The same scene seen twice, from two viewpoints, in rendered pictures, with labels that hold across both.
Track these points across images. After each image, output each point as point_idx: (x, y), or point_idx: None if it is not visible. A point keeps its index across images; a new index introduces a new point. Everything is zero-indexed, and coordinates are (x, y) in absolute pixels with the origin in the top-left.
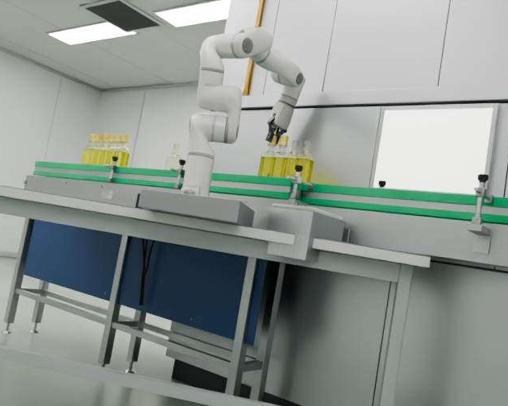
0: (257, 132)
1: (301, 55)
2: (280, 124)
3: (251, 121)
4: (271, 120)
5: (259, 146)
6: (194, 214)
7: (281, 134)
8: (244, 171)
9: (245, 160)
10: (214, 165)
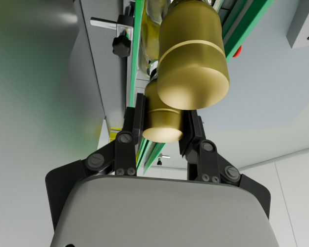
0: (44, 203)
1: None
2: (207, 200)
3: (45, 238)
4: (269, 212)
5: (52, 160)
6: None
7: (117, 140)
8: (79, 113)
9: (74, 135)
10: (91, 147)
